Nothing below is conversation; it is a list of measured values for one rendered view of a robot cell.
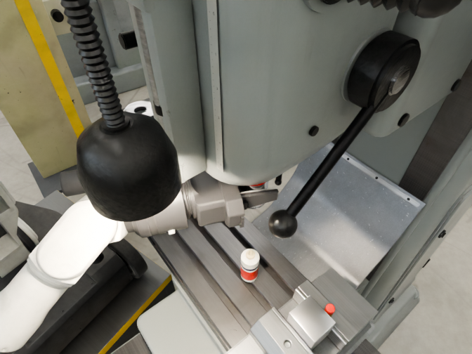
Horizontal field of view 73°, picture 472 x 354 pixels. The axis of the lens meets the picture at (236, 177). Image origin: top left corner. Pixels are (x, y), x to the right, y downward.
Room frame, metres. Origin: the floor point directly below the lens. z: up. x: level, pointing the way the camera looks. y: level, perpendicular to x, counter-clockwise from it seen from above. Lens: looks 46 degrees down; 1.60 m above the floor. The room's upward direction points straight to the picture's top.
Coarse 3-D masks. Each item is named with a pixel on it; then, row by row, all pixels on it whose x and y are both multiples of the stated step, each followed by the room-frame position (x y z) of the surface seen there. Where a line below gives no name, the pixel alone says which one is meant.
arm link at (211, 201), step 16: (208, 176) 0.33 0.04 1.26; (192, 192) 0.29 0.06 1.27; (208, 192) 0.29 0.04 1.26; (224, 192) 0.29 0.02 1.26; (176, 208) 0.27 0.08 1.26; (192, 208) 0.28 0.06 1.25; (208, 208) 0.27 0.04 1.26; (224, 208) 0.28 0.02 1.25; (240, 208) 0.27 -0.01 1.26; (160, 224) 0.25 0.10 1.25; (176, 224) 0.26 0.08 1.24; (208, 224) 0.27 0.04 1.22; (240, 224) 0.26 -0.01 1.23
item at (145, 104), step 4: (144, 100) 0.77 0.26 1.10; (148, 100) 0.79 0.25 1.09; (132, 104) 0.76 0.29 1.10; (136, 104) 0.76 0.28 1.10; (140, 104) 0.76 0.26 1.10; (144, 104) 0.76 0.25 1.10; (148, 104) 0.76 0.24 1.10; (124, 108) 0.76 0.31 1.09; (128, 108) 0.74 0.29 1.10; (132, 108) 0.74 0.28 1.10; (136, 108) 0.74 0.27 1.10; (140, 108) 0.75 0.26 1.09; (144, 108) 0.75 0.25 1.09; (148, 108) 0.74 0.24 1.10; (136, 112) 0.74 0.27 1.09; (140, 112) 0.74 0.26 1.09; (144, 112) 0.72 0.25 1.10; (148, 112) 0.72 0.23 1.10; (152, 112) 0.72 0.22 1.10; (152, 116) 0.71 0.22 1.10
